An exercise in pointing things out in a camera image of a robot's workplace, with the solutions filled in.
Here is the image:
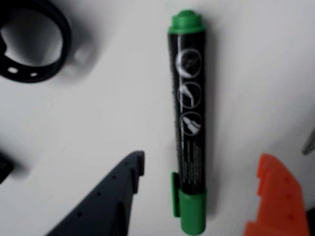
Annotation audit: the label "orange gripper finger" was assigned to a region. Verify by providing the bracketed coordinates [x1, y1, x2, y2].
[243, 153, 311, 236]

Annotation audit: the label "dark navy gripper finger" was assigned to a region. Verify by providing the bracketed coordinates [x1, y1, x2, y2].
[45, 150, 145, 236]

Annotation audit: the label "green and black marker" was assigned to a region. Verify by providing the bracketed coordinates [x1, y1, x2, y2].
[168, 9, 209, 234]

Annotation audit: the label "black AA battery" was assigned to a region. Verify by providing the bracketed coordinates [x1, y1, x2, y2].
[0, 149, 15, 184]

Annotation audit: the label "blue handled scissors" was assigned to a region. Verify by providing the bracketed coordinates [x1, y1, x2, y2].
[302, 127, 315, 155]

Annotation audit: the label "black ring strap device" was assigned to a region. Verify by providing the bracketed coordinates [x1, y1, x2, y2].
[0, 0, 73, 84]

